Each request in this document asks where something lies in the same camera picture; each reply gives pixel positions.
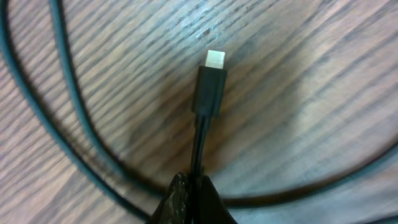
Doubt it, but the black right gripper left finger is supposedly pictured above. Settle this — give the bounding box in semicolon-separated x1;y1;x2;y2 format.
146;172;190;224

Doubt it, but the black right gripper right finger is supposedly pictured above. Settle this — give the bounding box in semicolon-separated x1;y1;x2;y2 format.
194;175;237;224

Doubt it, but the black USB charging cable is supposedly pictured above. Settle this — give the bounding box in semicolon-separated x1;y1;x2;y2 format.
0;0;398;222

